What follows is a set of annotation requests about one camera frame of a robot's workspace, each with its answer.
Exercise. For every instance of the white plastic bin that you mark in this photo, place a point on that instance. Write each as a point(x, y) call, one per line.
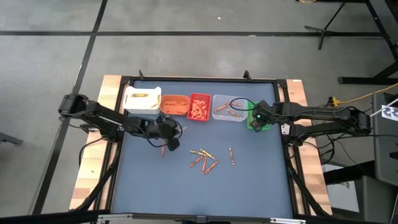
point(141, 107)

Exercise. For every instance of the orange plastic bin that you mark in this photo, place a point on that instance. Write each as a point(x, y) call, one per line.
point(174, 110)

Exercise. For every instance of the grey box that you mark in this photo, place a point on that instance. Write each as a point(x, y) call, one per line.
point(376, 199)

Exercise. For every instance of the black stand base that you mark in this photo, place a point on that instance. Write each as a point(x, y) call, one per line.
point(363, 81)

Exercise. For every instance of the yellow power plug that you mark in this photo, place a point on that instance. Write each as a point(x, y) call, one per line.
point(334, 100)

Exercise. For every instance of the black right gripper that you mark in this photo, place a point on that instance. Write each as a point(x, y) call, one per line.
point(264, 115)

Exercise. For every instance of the yellow-orange crayon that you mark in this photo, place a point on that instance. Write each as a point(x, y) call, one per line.
point(140, 95)

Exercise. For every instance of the grey furniture leg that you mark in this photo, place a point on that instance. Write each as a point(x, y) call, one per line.
point(11, 139)

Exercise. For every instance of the red plastic basket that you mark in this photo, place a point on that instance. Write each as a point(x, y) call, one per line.
point(209, 105)

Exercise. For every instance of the red-orange crayon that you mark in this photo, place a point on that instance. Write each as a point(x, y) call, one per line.
point(234, 103)
point(163, 149)

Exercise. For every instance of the clear plastic bin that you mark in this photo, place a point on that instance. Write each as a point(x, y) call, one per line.
point(217, 117)

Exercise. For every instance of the grey cabinet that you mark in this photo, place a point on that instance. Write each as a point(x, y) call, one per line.
point(385, 149)

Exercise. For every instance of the wooden side board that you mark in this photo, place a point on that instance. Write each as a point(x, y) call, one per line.
point(90, 174)
point(311, 168)

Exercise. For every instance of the silver aluminium profile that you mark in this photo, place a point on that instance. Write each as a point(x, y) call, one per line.
point(115, 216)
point(287, 221)

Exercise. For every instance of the black table frame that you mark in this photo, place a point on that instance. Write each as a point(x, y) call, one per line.
point(205, 79)

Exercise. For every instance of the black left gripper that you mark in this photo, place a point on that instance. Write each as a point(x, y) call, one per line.
point(164, 133)

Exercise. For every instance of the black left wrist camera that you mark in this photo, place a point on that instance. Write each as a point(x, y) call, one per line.
point(168, 121)

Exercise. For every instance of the black frame bracket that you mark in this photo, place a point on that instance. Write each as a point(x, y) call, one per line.
point(247, 75)
point(141, 75)

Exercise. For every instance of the green plastic basket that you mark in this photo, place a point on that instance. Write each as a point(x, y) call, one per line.
point(249, 118)

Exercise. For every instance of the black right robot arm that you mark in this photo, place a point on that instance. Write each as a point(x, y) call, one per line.
point(311, 112)

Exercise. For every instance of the white fiducial marker sheet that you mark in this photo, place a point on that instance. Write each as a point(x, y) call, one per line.
point(390, 112)

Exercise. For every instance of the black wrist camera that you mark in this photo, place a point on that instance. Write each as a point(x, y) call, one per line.
point(260, 105)
point(168, 121)

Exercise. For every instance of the black tripod stand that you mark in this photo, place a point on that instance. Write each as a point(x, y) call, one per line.
point(325, 31)

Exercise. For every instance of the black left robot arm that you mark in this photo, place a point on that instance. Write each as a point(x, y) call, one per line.
point(102, 119)

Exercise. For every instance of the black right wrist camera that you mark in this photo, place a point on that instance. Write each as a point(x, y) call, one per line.
point(260, 105)

